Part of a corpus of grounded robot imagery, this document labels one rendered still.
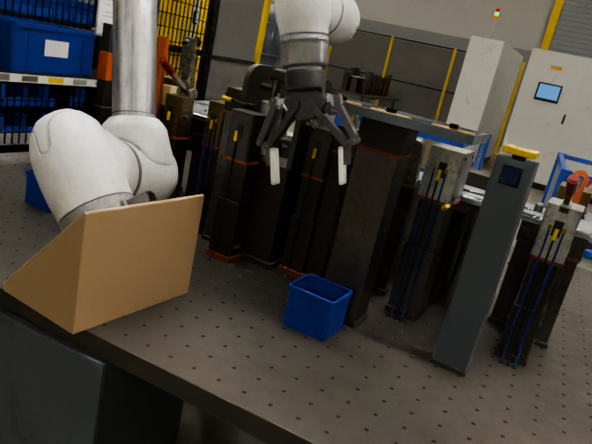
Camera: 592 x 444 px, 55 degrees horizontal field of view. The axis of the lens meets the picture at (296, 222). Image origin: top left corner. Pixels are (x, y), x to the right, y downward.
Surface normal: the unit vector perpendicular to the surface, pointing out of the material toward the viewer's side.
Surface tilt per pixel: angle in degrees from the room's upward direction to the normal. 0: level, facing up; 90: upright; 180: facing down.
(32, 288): 90
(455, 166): 90
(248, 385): 0
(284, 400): 0
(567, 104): 90
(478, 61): 90
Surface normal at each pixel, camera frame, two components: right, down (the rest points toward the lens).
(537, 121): -0.41, 0.18
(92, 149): 0.62, -0.44
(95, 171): 0.47, -0.32
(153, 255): 0.83, 0.33
